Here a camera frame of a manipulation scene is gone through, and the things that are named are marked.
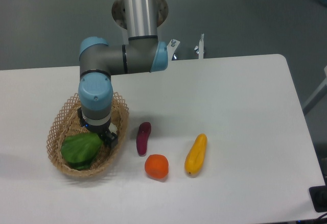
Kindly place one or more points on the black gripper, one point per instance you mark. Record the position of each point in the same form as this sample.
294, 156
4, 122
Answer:
110, 139

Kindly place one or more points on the green bok choy vegetable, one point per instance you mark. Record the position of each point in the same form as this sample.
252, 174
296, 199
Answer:
80, 150

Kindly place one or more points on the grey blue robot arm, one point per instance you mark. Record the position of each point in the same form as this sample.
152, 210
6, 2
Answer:
99, 62

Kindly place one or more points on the woven wicker basket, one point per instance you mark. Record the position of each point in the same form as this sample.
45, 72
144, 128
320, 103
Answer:
67, 123

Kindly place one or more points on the purple eggplant toy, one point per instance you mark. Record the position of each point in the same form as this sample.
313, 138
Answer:
143, 135

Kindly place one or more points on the orange round fruit toy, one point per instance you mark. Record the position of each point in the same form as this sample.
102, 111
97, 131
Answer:
157, 166

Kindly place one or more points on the yellow squash toy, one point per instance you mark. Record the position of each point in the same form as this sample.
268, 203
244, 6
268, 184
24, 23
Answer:
195, 158

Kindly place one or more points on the black device table corner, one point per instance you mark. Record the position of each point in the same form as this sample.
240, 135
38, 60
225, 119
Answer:
318, 197

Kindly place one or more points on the white table leg frame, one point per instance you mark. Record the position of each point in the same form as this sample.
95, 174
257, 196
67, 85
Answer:
315, 97

